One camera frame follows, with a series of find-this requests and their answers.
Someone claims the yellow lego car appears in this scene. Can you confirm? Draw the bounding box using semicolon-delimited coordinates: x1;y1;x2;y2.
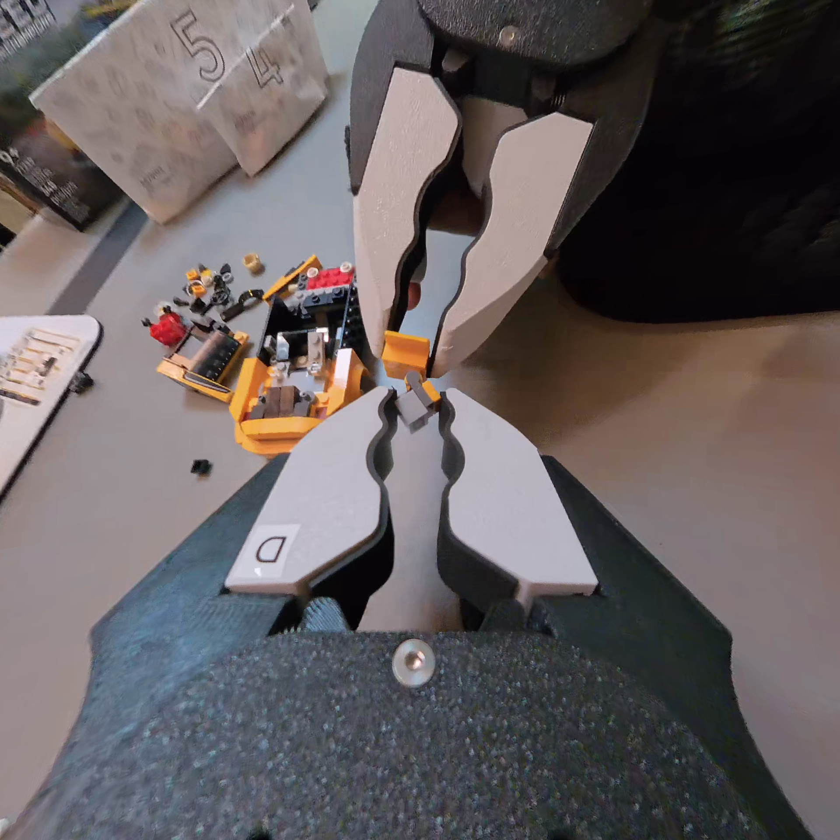
230;262;379;458

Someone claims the pile of small lego pieces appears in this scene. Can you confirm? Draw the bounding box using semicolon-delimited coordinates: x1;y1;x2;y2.
172;262;237;316

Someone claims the yellow lego side panel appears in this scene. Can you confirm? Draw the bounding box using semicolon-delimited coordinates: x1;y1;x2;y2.
262;255;322;301

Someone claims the yellow lego car roof section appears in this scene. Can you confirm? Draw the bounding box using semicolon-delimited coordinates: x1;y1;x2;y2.
156;325;250;403

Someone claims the person's right forearm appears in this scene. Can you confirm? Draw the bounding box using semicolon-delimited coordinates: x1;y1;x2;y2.
558;0;840;324

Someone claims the small white printed paper bag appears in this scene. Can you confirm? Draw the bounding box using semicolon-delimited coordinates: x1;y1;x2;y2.
197;0;330;177

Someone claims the grey and yellow lego brick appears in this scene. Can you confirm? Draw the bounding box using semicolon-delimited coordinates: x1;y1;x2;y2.
394;371;442;434

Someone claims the sticker sheet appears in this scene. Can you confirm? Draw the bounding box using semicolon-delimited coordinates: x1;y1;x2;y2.
0;330;83;406

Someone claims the large white printed paper bag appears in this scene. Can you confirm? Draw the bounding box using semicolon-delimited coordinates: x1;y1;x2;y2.
29;0;240;224

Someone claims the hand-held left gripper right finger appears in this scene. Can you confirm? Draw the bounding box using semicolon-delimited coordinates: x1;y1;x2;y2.
437;389;601;618

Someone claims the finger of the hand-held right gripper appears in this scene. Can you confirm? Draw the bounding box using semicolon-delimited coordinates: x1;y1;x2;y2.
353;64;464;343
428;112;596;380

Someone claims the black lego box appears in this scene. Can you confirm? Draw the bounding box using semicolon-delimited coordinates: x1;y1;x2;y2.
0;0;135;232

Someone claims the yellow lego corner brick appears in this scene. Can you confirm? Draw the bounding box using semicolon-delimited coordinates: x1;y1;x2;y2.
382;330;432;380

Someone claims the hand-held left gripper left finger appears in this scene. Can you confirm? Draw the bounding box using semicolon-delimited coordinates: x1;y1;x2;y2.
224;387;397;631

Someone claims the black curved lego piece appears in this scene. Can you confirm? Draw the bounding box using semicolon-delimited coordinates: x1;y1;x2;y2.
220;289;265;321

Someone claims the red lego minifigure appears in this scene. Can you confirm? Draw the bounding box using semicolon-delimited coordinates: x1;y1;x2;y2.
142;308;190;347

